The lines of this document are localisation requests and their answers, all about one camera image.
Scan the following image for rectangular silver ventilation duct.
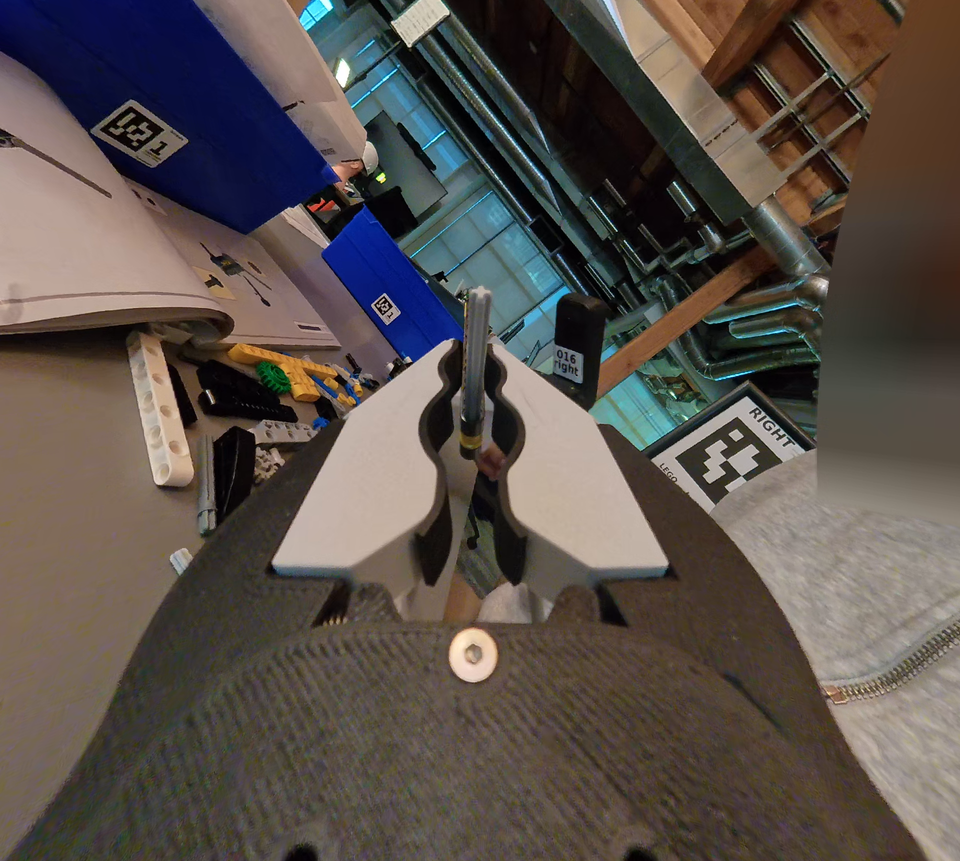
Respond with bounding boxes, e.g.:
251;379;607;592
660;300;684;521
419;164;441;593
465;0;792;226

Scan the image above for large display screen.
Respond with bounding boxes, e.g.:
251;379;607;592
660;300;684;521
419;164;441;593
360;109;451;217

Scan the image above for blue storage bin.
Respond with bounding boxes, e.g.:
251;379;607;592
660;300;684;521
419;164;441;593
0;0;342;236
322;204;466;363

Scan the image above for white hanging sign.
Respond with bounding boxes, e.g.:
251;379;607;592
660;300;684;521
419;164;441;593
390;0;453;49

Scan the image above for lego instruction booklet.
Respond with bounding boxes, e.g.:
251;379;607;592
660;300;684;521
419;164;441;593
0;51;340;352

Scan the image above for silver round duct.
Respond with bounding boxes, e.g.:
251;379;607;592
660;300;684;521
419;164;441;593
645;197;832;382

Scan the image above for white paper sheet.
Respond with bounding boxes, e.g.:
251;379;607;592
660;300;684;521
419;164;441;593
277;204;333;249

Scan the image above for pile of loose lego pieces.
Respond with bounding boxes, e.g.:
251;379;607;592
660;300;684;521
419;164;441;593
126;330;399;540

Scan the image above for metal conduit pipes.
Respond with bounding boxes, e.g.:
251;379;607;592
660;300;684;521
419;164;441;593
337;0;609;296

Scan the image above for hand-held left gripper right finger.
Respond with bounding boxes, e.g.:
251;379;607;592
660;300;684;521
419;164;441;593
486;342;670;616

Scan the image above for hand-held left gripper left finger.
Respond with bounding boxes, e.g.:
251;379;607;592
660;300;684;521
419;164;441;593
270;339;462;620

